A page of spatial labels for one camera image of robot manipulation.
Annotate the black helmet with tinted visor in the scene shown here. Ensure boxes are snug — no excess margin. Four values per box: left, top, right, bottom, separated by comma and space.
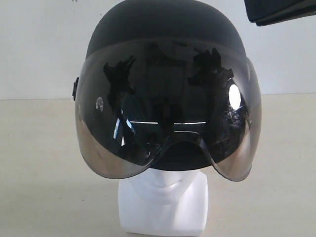
73, 0, 262, 182

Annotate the white mannequin head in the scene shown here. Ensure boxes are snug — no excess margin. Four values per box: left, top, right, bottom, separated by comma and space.
118, 168, 209, 237

